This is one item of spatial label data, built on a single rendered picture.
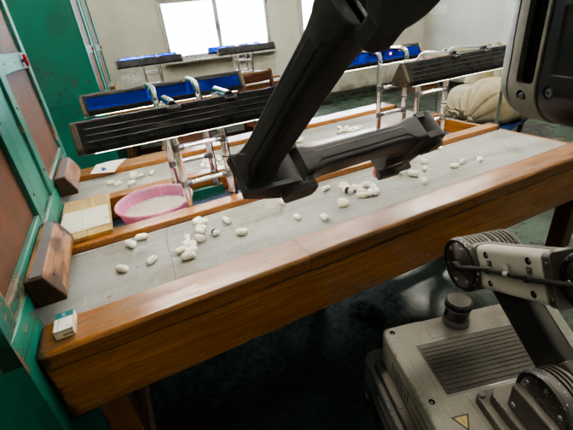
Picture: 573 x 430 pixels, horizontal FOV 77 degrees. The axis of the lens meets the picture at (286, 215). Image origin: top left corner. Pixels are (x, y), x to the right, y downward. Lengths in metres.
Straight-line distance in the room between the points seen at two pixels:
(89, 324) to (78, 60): 3.00
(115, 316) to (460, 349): 0.84
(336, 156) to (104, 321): 0.57
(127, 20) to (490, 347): 5.67
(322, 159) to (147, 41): 5.41
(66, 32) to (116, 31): 2.38
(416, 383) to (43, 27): 3.49
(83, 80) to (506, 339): 3.43
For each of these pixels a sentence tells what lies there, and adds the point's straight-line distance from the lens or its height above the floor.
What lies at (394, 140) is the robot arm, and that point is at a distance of 0.79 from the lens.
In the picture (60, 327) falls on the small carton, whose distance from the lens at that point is 0.86.
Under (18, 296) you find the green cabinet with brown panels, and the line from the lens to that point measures 0.87.
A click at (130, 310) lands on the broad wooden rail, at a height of 0.76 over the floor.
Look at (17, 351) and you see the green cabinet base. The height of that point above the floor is 0.82.
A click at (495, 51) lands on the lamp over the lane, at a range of 1.62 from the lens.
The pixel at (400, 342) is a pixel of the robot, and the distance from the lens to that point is 1.08.
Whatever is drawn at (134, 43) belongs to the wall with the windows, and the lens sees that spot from 5.99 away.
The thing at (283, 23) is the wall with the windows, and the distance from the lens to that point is 6.38.
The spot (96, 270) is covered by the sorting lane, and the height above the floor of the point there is 0.74.
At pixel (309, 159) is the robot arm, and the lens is 0.66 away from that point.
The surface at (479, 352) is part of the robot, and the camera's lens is 1.10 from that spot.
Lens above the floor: 1.26
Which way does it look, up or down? 28 degrees down
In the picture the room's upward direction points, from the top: 7 degrees counter-clockwise
